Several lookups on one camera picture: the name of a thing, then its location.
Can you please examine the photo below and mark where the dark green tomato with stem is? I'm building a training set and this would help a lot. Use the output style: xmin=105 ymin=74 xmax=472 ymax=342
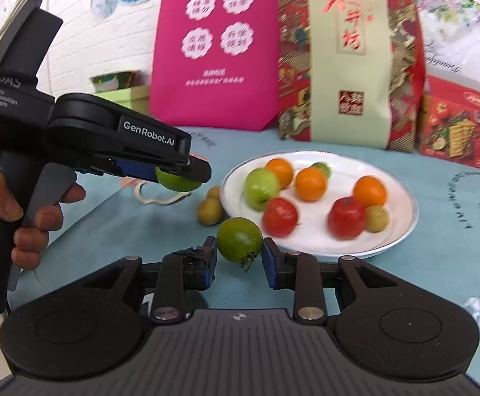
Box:
xmin=216 ymin=216 xmax=264 ymax=273

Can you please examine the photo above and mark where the green pear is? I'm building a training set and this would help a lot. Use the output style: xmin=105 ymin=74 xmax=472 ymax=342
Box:
xmin=244 ymin=167 xmax=282 ymax=211

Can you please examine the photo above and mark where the blue printed tablecloth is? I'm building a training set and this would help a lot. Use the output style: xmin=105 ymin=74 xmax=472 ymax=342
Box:
xmin=7 ymin=125 xmax=480 ymax=327

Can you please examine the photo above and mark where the red cracker box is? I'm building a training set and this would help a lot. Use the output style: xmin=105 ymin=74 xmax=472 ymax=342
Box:
xmin=415 ymin=73 xmax=480 ymax=175

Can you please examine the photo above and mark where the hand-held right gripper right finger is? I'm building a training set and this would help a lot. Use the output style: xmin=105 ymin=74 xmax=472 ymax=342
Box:
xmin=262 ymin=237 xmax=398 ymax=323

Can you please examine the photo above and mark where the white plate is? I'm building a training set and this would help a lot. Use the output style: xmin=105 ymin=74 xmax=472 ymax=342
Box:
xmin=220 ymin=150 xmax=419 ymax=261

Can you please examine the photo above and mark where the pink tote bag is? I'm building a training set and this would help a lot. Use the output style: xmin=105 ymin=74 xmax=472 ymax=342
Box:
xmin=149 ymin=0 xmax=282 ymax=133

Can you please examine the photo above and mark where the person's left hand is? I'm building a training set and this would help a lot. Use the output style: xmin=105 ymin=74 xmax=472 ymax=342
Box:
xmin=0 ymin=165 xmax=87 ymax=272

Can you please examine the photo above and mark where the red and green gift box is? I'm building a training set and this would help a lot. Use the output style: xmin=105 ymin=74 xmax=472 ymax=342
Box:
xmin=276 ymin=0 xmax=427 ymax=151

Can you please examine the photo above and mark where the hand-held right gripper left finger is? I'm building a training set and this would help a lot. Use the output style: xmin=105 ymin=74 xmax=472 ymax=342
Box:
xmin=79 ymin=236 xmax=220 ymax=324

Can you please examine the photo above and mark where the light green cardboard box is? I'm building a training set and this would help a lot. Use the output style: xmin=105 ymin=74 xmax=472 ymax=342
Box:
xmin=99 ymin=84 xmax=152 ymax=115

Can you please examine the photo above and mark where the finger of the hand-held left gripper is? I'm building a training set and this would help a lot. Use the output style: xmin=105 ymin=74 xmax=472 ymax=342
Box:
xmin=89 ymin=148 xmax=212 ymax=183
xmin=77 ymin=158 xmax=158 ymax=182

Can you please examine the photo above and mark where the small green plum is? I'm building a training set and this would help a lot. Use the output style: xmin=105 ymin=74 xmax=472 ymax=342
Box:
xmin=310 ymin=162 xmax=332 ymax=180

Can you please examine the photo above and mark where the red apple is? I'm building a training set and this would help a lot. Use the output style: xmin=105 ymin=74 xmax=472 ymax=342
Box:
xmin=327 ymin=196 xmax=367 ymax=240
xmin=262 ymin=197 xmax=299 ymax=238

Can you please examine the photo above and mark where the orange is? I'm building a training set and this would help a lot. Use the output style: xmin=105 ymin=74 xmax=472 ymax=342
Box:
xmin=295 ymin=167 xmax=328 ymax=202
xmin=352 ymin=175 xmax=388 ymax=208
xmin=265 ymin=158 xmax=295 ymax=188

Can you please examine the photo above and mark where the floral white bag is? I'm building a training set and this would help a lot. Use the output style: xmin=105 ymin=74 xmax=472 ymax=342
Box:
xmin=409 ymin=0 xmax=480 ymax=102

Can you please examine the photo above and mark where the large light green tomato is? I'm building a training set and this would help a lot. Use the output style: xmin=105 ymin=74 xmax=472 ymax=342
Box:
xmin=155 ymin=166 xmax=203 ymax=192

